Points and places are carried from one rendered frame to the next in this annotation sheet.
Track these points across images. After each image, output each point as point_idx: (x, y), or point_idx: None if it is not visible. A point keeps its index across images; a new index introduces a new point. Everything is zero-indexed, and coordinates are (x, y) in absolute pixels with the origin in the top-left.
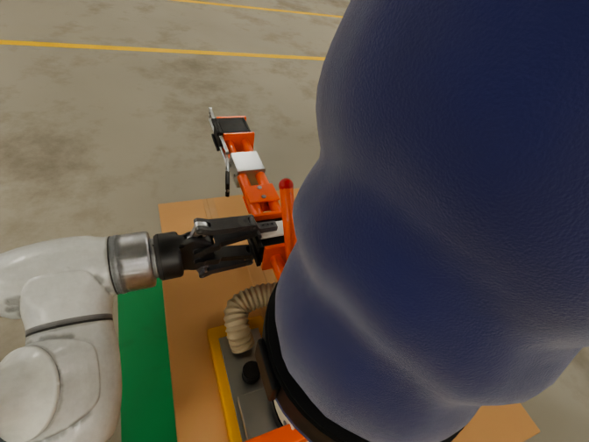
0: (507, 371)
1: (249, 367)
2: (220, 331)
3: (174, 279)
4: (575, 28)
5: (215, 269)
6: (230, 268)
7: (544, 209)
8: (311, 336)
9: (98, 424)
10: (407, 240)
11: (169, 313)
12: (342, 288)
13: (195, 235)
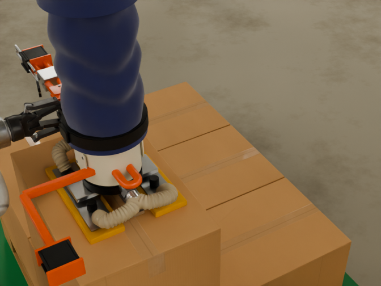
0: (100, 83)
1: (70, 172)
2: (52, 168)
3: (18, 154)
4: (63, 27)
5: (42, 135)
6: (51, 134)
7: (72, 46)
8: (67, 100)
9: (2, 193)
10: (67, 59)
11: (21, 168)
12: (63, 76)
13: (26, 112)
